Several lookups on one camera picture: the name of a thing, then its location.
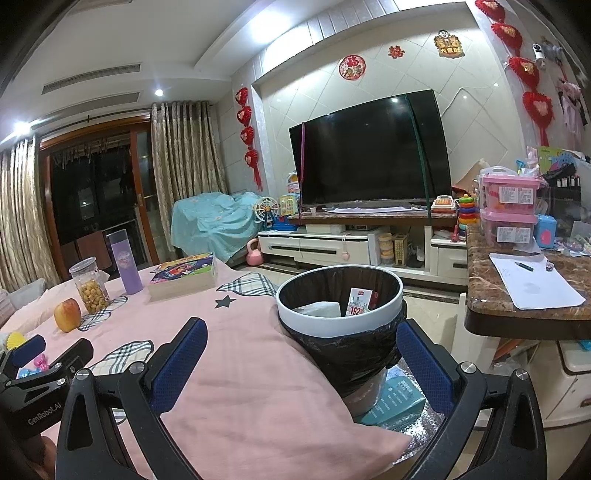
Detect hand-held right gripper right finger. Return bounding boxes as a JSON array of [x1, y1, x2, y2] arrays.
[[396, 318, 548, 480]]

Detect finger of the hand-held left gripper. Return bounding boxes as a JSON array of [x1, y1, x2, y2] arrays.
[[0, 335, 47, 372], [4, 338, 94, 393]]

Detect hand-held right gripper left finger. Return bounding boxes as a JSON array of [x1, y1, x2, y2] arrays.
[[55, 316, 208, 480]]

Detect red white carton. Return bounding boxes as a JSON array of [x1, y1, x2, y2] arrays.
[[345, 287, 382, 317]]

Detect white rimmed trash bin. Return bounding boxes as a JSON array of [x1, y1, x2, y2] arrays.
[[276, 265, 408, 400]]

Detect person's left hand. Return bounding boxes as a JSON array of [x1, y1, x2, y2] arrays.
[[28, 435, 59, 480]]

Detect red yellow apple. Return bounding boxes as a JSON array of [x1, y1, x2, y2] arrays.
[[54, 298, 82, 333]]

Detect teal flat box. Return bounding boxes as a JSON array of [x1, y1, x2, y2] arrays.
[[358, 374, 426, 428]]

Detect clear plastic snack jar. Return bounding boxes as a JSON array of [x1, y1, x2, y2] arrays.
[[69, 257, 112, 315]]

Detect pink printed blanket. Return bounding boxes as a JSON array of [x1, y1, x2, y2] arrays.
[[0, 265, 414, 480]]

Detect colourful puzzle box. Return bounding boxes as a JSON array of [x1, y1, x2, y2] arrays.
[[148, 251, 219, 302]]

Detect marble counter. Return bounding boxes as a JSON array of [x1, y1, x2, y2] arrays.
[[464, 224, 591, 337]]

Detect purple water bottle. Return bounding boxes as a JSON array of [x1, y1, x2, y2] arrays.
[[106, 229, 145, 295]]

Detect wooden slatted holder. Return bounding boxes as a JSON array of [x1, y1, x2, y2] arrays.
[[392, 233, 409, 267]]

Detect beige patterned curtain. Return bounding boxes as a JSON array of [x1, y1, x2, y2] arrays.
[[0, 136, 61, 294], [151, 99, 229, 252]]

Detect white paper sheet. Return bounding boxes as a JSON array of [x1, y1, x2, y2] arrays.
[[489, 253, 586, 310]]

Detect teal covered armchair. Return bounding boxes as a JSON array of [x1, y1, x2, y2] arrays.
[[171, 190, 271, 264]]

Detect white television cabinet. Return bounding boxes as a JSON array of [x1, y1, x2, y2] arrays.
[[257, 208, 469, 287]]

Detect wooden framed glass door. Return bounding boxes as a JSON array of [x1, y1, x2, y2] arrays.
[[39, 117, 160, 273]]

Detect ferris wheel toy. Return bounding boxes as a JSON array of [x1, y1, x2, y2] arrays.
[[254, 196, 280, 229]]

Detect teal pink toy box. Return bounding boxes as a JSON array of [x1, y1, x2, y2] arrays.
[[534, 213, 556, 250]]

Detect brown cardboard box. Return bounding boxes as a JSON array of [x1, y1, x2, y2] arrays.
[[452, 159, 490, 195]]

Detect black flat screen television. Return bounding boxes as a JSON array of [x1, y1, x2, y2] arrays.
[[288, 89, 453, 214]]

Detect black bottle organizer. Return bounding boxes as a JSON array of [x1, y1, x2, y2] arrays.
[[542, 161, 583, 190]]

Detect red heart hanging decoration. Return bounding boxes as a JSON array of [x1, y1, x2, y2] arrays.
[[475, 0, 555, 146], [235, 87, 264, 192]]

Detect hanging pink doll clothes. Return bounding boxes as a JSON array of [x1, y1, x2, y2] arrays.
[[556, 78, 589, 139]]

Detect stacking ring toy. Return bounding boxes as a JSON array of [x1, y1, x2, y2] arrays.
[[456, 194, 478, 227]]

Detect round red wall decal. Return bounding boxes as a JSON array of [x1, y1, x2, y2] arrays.
[[339, 54, 368, 80]]

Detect gold figure wall decal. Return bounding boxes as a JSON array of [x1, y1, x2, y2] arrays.
[[434, 30, 462, 58]]

